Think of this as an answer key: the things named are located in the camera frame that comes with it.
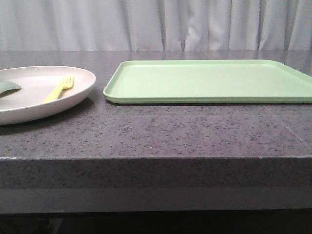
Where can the white pleated curtain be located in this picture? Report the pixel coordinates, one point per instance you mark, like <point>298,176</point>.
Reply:
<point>155,25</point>

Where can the green spoon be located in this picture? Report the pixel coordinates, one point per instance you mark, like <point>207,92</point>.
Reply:
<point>8,87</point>

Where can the yellow plastic fork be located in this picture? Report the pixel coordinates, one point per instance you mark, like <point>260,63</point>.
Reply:
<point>66,83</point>

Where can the beige round plate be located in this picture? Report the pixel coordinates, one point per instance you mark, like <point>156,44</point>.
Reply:
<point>36,83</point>

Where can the light green rectangular tray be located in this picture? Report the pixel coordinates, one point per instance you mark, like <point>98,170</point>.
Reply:
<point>207,81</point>

